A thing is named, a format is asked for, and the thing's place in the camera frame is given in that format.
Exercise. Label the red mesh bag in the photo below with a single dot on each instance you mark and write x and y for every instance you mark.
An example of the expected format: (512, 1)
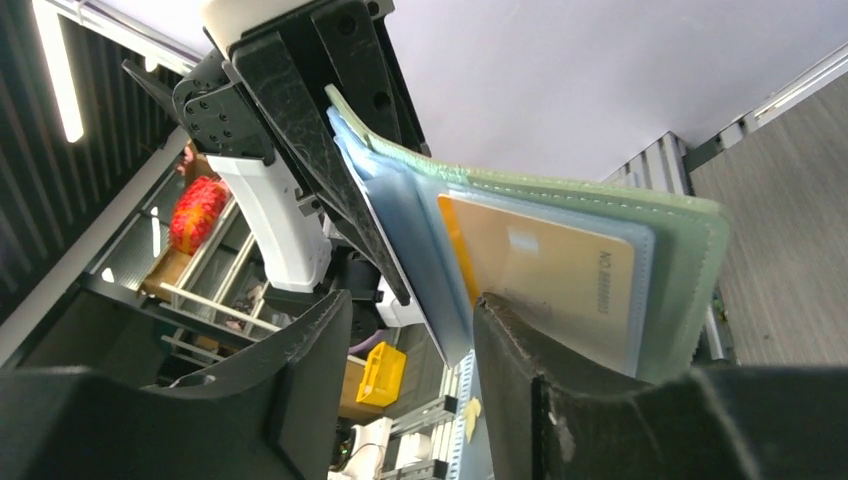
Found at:
(196, 213)

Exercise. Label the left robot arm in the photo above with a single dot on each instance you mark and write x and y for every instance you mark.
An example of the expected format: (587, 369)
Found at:
(278, 201)

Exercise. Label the metal shelf rack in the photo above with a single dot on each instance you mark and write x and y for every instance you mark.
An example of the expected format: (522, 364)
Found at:
(205, 306)

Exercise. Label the yellow plastic bin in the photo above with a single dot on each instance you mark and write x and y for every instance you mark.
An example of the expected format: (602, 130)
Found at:
(382, 377)

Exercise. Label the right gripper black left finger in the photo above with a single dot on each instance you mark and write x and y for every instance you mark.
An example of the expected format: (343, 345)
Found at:
(267, 412)

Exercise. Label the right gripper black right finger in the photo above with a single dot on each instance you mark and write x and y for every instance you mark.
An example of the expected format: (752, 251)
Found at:
(554, 414)

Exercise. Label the gold card with black stripe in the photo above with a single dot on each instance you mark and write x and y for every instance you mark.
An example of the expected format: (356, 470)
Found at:
(578, 284)

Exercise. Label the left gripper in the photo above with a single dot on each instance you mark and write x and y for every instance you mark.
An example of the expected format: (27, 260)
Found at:
(262, 39)

